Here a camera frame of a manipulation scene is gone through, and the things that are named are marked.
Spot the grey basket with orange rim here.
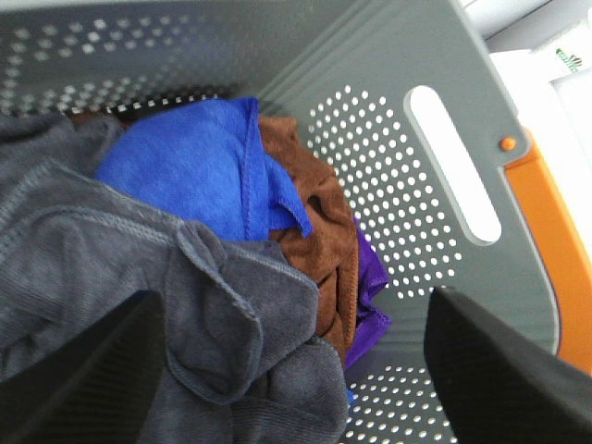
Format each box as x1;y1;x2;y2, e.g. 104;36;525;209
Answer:
1;1;591;443

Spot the dark grey towel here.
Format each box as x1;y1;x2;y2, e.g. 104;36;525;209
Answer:
1;114;348;443

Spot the brown towel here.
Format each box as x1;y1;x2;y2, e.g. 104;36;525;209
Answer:
259;117;359;361

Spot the purple towel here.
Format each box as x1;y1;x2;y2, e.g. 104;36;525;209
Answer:
345;220;392;369

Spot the blue towel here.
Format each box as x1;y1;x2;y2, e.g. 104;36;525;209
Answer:
95;97;313;241

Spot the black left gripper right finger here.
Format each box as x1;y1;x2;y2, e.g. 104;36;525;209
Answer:
424;288;591;443

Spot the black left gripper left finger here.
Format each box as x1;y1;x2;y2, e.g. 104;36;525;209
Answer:
1;291;166;443

